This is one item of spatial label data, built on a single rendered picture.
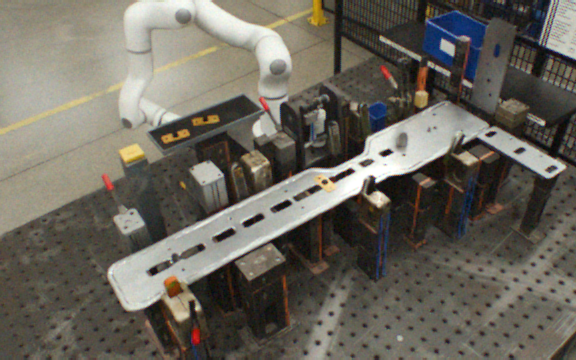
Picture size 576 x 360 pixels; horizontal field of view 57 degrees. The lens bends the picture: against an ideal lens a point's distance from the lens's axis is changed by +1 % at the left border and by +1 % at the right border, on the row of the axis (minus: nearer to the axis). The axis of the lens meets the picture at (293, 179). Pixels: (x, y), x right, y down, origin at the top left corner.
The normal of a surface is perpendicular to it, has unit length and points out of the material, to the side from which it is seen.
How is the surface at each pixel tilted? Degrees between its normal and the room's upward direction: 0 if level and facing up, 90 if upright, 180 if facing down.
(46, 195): 0
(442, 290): 0
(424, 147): 0
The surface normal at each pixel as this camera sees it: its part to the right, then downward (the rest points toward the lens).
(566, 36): -0.83, 0.40
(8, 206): -0.04, -0.75
